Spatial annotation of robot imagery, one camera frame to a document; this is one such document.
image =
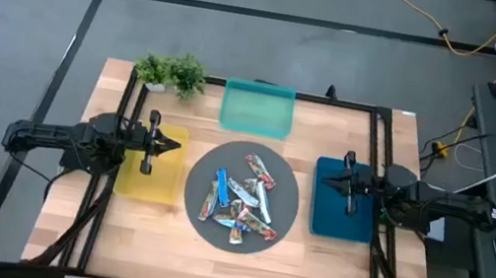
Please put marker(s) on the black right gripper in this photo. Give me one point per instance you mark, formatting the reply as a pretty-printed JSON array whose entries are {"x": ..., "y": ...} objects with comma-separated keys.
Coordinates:
[{"x": 365, "y": 185}]

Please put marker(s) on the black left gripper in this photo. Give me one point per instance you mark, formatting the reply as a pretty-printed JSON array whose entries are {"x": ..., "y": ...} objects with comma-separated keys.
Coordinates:
[{"x": 138, "y": 139}]

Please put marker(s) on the white silver granola bar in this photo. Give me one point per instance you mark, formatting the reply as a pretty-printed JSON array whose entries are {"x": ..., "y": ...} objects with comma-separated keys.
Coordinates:
[{"x": 263, "y": 204}]

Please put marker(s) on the red green Chewy granola bar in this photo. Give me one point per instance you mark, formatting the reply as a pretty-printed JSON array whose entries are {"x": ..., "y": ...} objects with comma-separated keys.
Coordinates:
[
  {"x": 260, "y": 171},
  {"x": 257, "y": 223}
]

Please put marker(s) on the blue granola bar white label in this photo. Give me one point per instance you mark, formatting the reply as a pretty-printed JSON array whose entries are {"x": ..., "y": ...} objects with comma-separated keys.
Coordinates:
[{"x": 225, "y": 221}]

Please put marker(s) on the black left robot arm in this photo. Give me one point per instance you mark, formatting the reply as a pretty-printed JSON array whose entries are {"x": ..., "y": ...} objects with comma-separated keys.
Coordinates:
[{"x": 44, "y": 134}]

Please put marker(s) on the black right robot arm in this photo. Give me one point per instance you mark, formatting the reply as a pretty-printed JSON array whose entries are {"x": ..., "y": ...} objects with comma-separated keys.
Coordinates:
[{"x": 442, "y": 202}]

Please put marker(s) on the bright blue granola bar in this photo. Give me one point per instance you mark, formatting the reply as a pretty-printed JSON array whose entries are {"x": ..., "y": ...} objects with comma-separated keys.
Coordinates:
[{"x": 222, "y": 187}]

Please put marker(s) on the small green granola bar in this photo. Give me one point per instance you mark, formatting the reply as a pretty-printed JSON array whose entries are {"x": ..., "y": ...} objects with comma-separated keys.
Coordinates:
[{"x": 250, "y": 185}]

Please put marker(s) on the yellow white granola bar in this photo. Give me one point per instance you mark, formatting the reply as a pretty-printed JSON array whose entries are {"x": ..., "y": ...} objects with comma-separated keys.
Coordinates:
[{"x": 235, "y": 238}]

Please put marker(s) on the blue plastic bin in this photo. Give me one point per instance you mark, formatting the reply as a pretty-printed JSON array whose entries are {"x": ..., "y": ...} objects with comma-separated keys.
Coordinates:
[{"x": 330, "y": 217}]

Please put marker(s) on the yellow plastic bin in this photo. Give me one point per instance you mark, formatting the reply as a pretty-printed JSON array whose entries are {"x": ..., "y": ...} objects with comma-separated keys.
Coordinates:
[{"x": 156, "y": 184}]

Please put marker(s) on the grey round woven mat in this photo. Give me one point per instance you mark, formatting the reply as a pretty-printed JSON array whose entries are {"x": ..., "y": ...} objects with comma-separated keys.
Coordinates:
[{"x": 202, "y": 176}]

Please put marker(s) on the white plant pot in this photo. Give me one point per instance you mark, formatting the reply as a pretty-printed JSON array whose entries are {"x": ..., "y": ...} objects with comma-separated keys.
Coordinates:
[{"x": 155, "y": 87}]

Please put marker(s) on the green artificial plant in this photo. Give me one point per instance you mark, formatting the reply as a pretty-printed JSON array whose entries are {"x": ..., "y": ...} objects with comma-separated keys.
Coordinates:
[{"x": 178, "y": 73}]

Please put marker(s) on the teal plastic bin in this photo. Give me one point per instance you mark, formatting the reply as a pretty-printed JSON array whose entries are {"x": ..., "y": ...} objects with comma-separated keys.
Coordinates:
[{"x": 257, "y": 110}]

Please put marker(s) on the yellow power plug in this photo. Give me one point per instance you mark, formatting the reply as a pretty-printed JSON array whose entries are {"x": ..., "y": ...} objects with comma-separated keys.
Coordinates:
[{"x": 439, "y": 149}]

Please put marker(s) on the white card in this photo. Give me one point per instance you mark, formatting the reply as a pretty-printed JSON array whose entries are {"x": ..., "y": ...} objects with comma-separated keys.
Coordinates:
[{"x": 436, "y": 231}]

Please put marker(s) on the black aluminium table frame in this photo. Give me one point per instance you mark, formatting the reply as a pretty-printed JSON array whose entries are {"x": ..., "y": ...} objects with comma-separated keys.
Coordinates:
[{"x": 334, "y": 102}]

